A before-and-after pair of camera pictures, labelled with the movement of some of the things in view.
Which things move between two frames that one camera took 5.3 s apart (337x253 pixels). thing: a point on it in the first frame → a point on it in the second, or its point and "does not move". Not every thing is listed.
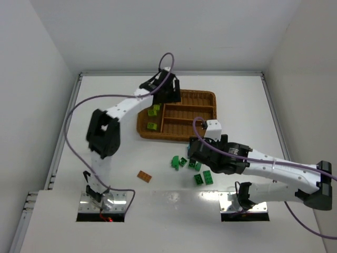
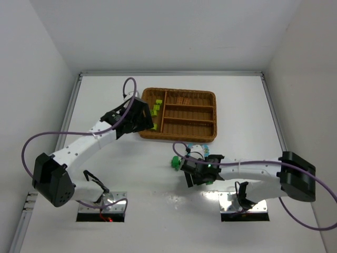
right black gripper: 196,154 → 188,170
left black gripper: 168,94 → 143,116
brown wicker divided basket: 174,121 does not move
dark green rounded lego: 175,162 does not move
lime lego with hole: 152,126 does not move
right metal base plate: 228,202 does not move
